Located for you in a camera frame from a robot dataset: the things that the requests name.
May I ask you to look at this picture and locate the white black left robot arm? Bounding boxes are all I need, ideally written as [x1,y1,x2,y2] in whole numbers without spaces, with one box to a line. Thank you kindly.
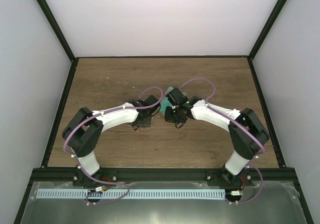
[62,95,161,186]

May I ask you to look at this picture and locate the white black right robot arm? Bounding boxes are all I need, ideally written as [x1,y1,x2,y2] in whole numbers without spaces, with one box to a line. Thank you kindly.
[164,87,270,185]

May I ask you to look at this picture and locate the metal front plate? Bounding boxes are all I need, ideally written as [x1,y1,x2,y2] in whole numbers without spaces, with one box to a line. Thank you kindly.
[21,181,307,223]

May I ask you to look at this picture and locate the light blue slotted strip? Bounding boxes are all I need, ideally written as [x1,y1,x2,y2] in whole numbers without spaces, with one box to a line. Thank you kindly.
[36,188,226,200]

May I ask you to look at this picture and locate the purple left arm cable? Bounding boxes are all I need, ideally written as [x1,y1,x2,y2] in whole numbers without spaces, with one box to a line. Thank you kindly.
[63,86,163,187]

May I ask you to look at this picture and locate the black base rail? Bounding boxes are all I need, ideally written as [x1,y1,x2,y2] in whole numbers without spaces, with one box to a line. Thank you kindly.
[31,167,296,187]

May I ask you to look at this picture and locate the black enclosure frame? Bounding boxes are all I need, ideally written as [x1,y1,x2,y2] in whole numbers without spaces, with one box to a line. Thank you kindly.
[12,0,314,224]

